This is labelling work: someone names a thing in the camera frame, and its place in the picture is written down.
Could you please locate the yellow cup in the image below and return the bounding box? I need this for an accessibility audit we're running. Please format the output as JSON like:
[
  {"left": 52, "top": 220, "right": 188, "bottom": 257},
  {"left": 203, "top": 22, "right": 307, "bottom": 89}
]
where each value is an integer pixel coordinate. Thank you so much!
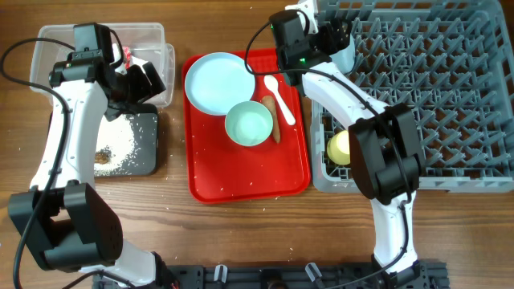
[{"left": 327, "top": 130, "right": 351, "bottom": 165}]

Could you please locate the small light blue bowl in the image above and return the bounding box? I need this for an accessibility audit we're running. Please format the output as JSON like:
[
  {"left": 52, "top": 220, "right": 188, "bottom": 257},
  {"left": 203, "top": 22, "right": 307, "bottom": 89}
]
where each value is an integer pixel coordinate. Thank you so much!
[{"left": 330, "top": 35, "right": 356, "bottom": 74}]

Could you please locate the white rice pile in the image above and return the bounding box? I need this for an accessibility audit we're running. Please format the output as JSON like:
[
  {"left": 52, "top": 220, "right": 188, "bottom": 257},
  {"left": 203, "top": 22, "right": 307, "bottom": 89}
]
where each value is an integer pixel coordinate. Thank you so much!
[{"left": 94, "top": 115, "right": 136, "bottom": 177}]

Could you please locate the white plastic spoon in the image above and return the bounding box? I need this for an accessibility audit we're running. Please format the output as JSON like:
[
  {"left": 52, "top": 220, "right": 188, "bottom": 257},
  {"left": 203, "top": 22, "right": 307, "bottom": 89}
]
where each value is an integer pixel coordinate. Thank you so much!
[{"left": 263, "top": 75, "right": 296, "bottom": 126}]

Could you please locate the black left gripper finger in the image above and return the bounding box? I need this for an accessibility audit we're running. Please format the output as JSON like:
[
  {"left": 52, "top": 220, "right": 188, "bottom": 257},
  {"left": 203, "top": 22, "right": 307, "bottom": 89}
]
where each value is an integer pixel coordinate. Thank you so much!
[
  {"left": 126, "top": 65, "right": 152, "bottom": 103},
  {"left": 142, "top": 62, "right": 166, "bottom": 95}
]

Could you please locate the grey dishwasher rack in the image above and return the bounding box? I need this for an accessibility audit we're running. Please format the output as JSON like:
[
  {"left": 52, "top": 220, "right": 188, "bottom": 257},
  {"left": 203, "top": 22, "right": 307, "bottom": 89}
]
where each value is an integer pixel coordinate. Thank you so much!
[{"left": 317, "top": 1, "right": 513, "bottom": 193}]

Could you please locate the white napkin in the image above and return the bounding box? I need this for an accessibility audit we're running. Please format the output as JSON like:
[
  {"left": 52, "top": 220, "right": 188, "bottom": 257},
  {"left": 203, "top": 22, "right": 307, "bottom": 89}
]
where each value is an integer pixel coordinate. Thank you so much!
[{"left": 112, "top": 43, "right": 146, "bottom": 75}]

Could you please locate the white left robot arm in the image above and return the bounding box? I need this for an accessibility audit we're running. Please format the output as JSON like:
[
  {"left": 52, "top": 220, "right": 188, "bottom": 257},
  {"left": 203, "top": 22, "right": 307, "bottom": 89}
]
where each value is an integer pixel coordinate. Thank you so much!
[{"left": 8, "top": 32, "right": 175, "bottom": 288}]

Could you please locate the black tray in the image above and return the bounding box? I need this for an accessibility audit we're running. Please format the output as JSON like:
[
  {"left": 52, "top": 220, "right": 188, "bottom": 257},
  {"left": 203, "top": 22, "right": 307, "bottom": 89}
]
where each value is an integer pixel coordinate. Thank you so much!
[{"left": 111, "top": 106, "right": 158, "bottom": 177}]

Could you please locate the brown food scrap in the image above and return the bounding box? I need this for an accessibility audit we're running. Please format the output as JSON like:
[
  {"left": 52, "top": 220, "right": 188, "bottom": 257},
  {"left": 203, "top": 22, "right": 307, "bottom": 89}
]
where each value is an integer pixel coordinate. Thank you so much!
[{"left": 95, "top": 146, "right": 112, "bottom": 165}]

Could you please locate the large light blue plate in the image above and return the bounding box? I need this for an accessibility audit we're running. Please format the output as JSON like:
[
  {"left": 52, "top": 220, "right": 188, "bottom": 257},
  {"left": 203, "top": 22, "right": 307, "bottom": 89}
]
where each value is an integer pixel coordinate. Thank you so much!
[{"left": 184, "top": 52, "right": 256, "bottom": 116}]

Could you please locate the clear plastic bin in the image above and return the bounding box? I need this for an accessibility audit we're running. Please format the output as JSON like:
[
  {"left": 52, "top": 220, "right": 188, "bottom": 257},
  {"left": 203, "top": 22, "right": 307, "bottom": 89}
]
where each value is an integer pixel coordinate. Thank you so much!
[{"left": 30, "top": 22, "right": 175, "bottom": 108}]

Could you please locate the brown carrot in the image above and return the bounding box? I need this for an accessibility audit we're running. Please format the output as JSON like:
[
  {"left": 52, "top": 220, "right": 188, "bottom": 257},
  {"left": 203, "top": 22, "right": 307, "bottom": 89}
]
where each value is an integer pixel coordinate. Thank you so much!
[{"left": 261, "top": 96, "right": 281, "bottom": 144}]

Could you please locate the red snack wrapper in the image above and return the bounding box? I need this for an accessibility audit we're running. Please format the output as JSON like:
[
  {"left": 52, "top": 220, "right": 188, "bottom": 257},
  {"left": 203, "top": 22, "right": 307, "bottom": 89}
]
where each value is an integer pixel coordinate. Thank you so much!
[{"left": 123, "top": 47, "right": 132, "bottom": 69}]

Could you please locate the mint green bowl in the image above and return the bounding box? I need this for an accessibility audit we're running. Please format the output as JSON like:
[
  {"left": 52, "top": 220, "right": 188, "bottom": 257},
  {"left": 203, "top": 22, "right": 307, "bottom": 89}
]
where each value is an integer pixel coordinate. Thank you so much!
[{"left": 225, "top": 100, "right": 273, "bottom": 147}]

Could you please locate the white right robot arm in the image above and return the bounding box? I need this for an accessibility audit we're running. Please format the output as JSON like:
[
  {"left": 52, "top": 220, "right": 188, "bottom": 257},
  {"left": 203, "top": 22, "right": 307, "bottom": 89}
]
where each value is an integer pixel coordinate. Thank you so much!
[{"left": 264, "top": 10, "right": 425, "bottom": 288}]

